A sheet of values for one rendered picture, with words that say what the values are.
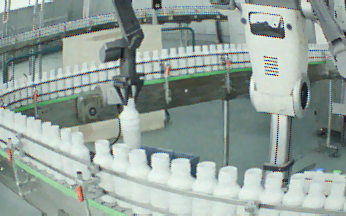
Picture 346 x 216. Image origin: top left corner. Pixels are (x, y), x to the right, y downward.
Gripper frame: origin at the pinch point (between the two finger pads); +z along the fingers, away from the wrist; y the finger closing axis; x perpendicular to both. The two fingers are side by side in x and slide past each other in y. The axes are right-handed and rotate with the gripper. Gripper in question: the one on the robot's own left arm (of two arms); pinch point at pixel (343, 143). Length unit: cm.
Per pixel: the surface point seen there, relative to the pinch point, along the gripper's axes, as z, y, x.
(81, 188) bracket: 21, -59, -25
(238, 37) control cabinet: -155, -351, 494
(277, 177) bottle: 9.1, -12.3, -16.0
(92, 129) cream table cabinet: 13, -367, 260
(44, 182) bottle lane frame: 28, -89, -16
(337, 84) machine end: -79, -113, 359
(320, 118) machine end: -40, -143, 384
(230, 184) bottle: 11.5, -22.7, -17.9
